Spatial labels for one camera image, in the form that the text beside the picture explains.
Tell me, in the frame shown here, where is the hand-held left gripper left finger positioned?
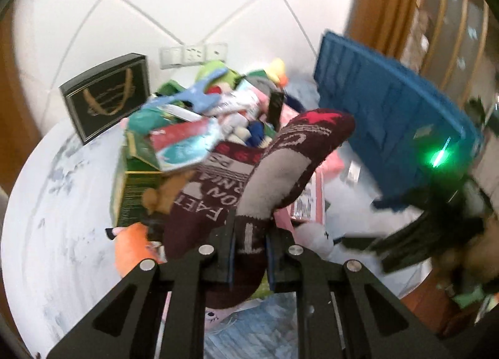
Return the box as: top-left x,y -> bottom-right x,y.
46,220 -> 235,359

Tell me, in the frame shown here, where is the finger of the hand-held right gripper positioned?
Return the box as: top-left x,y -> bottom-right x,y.
337,220 -> 435,272
403,183 -> 435,209

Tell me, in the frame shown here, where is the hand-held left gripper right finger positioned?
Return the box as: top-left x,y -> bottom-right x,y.
266,231 -> 449,359

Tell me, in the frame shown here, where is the maroon patterned sock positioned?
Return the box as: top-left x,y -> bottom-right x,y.
162,107 -> 356,309

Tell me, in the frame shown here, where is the blue plastic crate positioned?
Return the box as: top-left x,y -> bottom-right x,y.
314,30 -> 484,213

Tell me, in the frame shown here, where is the white plush toy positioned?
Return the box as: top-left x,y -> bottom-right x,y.
294,222 -> 336,260

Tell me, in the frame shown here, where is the pink barcode box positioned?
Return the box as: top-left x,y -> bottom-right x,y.
288,168 -> 326,225

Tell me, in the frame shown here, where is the orange plush toy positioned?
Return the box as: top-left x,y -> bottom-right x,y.
115,222 -> 164,278

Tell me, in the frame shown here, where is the brown plush bear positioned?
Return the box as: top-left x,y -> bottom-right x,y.
141,174 -> 196,215

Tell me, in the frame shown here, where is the green gold box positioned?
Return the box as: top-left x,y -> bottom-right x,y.
110,133 -> 168,229

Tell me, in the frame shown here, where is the red teal white box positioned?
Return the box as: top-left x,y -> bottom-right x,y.
150,117 -> 223,172

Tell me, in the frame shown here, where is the dark bottle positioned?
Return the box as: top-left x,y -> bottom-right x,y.
267,90 -> 284,131

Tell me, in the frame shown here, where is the teal green cloth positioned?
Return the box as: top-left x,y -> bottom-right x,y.
127,109 -> 172,135

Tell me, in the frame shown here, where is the light blue plush toy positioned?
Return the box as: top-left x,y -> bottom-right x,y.
154,78 -> 227,114

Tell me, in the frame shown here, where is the yellow plush toy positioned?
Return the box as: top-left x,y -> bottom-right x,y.
265,58 -> 289,86

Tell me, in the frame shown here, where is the green plush frog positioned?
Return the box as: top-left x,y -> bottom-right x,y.
195,60 -> 242,84

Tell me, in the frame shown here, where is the wooden glass cabinet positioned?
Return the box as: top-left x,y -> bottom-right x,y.
347,0 -> 499,110

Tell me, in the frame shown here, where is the black gift bag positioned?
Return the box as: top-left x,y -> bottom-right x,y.
59,53 -> 151,145

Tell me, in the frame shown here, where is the white five-hole wall socket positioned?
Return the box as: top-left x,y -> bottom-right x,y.
182,44 -> 206,65

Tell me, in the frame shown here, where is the white wall socket plate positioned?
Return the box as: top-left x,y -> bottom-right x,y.
205,42 -> 229,61

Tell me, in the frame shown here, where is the wooden door frame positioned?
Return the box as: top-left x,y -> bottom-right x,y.
0,19 -> 43,198

